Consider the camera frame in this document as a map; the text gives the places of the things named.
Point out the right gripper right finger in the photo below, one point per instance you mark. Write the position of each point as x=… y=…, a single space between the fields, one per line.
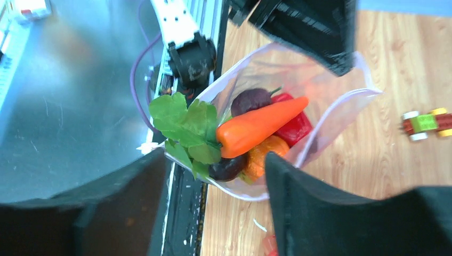
x=311 y=217

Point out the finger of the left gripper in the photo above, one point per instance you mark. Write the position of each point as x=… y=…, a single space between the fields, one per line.
x=321 y=29

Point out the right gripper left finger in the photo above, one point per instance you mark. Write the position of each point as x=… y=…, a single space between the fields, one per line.
x=112 y=215

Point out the orange toy pumpkin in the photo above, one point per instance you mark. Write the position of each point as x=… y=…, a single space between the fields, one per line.
x=256 y=162

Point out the red toy bell pepper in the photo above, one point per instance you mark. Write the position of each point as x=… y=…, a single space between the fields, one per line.
x=295 y=130

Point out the clear zip top bag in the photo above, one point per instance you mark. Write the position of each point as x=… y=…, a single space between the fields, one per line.
x=272 y=100

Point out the dark purple toy plum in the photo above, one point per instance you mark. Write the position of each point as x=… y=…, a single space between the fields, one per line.
x=228 y=169

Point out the dark brown toy fruit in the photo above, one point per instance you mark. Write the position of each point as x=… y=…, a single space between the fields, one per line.
x=251 y=99

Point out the orange toy carrot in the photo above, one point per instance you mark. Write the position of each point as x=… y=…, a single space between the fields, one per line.
x=196 y=139

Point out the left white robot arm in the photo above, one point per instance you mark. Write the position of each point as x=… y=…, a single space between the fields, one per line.
x=192 y=55

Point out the colourful toy block car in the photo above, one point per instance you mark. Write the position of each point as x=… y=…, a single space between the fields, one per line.
x=417 y=125

